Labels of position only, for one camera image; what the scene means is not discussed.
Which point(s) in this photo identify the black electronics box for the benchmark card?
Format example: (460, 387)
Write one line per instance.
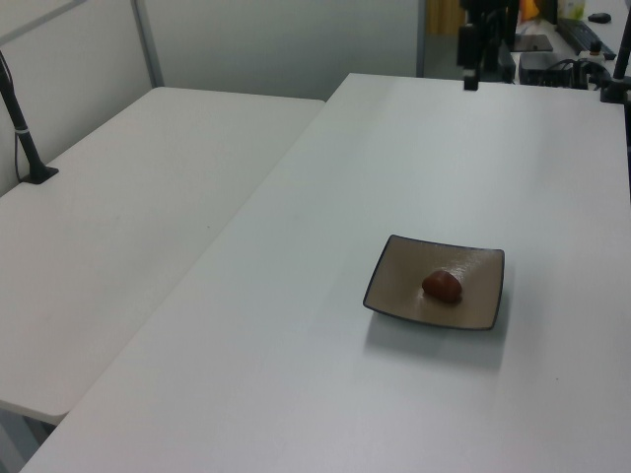
(542, 66)

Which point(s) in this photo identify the black camera stand pole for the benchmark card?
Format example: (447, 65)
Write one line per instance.
(22, 133)

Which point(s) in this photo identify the black computer mouse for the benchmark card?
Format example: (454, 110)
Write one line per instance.
(599, 17)

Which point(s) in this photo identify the yellow wooden panel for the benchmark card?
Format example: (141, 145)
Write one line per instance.
(443, 17)

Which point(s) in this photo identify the white side table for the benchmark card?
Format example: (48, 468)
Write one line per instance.
(123, 222)

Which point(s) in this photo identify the black keyboard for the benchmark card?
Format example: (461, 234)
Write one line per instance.
(586, 35)

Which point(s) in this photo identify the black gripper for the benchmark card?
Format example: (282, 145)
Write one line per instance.
(467, 47)

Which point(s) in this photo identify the orange bag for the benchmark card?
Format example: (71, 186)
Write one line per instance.
(528, 9)

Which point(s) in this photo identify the black clamp camera stand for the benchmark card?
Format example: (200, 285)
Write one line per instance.
(616, 86)

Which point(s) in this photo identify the grey metal partition post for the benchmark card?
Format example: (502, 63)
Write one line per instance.
(148, 44)

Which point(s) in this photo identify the square beige ceramic plate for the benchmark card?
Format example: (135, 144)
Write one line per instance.
(394, 290)

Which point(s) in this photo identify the small round brown food item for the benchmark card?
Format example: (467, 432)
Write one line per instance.
(442, 286)

